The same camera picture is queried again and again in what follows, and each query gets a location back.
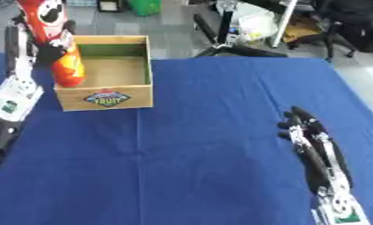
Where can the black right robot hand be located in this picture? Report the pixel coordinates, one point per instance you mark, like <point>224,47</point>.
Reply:
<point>310,126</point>

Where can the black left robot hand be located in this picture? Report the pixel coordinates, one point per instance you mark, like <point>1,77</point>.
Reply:
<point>51,52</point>

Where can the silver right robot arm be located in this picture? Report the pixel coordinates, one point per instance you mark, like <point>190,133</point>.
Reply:
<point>341,209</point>

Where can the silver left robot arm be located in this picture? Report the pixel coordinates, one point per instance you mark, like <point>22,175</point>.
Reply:
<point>12,99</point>

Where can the tan cardboard box green inside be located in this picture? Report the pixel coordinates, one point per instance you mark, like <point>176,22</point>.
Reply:
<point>110,99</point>

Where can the black framed white box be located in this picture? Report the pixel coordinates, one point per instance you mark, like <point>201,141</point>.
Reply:
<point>110,5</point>

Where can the brown cardboard piece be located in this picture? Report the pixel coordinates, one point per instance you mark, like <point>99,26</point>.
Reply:
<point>302,29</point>

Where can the green bin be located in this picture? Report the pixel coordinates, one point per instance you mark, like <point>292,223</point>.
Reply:
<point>143,7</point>

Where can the white pole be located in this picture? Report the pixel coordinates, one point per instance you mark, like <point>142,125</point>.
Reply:
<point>283,25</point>

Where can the black office chair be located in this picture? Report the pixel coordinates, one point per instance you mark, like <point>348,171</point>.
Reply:
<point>343,17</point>

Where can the white plastic bag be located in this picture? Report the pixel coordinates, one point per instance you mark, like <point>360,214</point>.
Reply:
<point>256,25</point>

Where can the black tripod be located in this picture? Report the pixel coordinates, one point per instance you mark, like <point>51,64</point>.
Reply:
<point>225,35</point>

